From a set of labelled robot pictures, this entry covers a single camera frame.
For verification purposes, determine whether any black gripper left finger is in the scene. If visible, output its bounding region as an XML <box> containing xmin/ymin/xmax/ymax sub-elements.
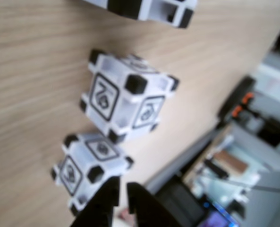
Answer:
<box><xmin>68</xmin><ymin>176</ymin><xmax>120</xmax><ymax>227</ymax></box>

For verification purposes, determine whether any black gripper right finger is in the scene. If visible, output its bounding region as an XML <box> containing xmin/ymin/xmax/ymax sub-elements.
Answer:
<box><xmin>127</xmin><ymin>181</ymin><xmax>171</xmax><ymax>227</ymax></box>

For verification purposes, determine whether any white cube crossed-loop symbol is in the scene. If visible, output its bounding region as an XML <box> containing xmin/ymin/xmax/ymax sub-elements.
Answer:
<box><xmin>79</xmin><ymin>48</ymin><xmax>180</xmax><ymax>144</ymax></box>

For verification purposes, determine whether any white cube nested-diamond symbol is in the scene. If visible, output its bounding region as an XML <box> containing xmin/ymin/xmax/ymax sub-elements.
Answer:
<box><xmin>82</xmin><ymin>0</ymin><xmax>199</xmax><ymax>29</ymax></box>

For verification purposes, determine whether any white cube bar-diamond symbol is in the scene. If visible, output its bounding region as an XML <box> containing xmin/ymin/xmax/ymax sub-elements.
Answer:
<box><xmin>51</xmin><ymin>133</ymin><xmax>135</xmax><ymax>217</ymax></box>

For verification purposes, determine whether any device with blue lit screen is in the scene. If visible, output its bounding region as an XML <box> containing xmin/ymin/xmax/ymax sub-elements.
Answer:
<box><xmin>202</xmin><ymin>201</ymin><xmax>239</xmax><ymax>227</ymax></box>

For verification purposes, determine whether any black clamp with orange parts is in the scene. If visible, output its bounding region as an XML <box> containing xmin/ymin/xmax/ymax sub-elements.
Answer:
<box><xmin>217</xmin><ymin>75</ymin><xmax>257</xmax><ymax>125</ymax></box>

